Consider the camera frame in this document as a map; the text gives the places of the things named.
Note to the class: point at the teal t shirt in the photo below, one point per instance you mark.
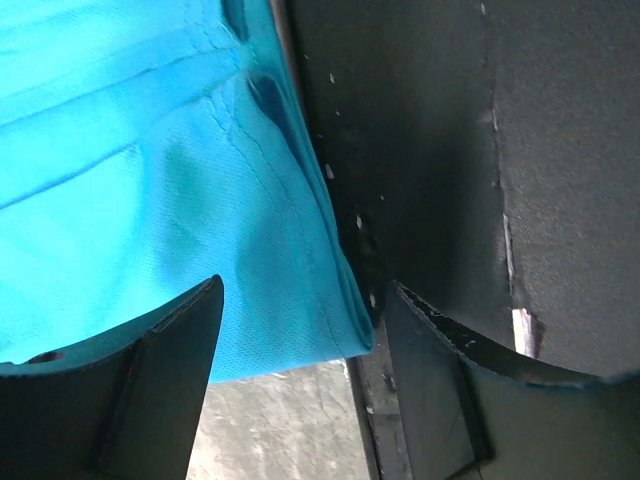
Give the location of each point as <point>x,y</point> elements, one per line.
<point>147,146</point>

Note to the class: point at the black base beam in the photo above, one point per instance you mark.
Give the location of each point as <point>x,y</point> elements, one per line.
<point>485,155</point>

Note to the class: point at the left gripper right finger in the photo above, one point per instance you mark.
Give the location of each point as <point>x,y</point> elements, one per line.
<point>474,409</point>

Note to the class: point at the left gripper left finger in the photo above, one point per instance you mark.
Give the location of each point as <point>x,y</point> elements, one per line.
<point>124,404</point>

